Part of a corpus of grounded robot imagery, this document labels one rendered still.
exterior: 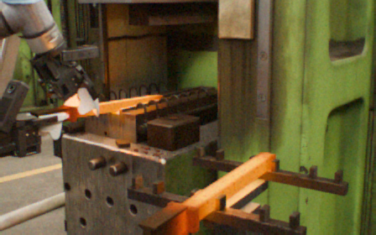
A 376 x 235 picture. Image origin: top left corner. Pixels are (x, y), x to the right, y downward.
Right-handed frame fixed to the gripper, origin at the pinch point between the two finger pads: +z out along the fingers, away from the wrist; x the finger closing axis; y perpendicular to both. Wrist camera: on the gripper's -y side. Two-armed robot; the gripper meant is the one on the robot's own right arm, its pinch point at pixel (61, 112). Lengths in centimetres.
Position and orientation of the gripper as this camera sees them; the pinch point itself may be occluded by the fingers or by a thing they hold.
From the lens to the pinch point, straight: 119.7
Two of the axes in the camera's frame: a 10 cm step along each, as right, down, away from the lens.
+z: 6.2, -1.5, 7.7
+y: 0.0, 9.8, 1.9
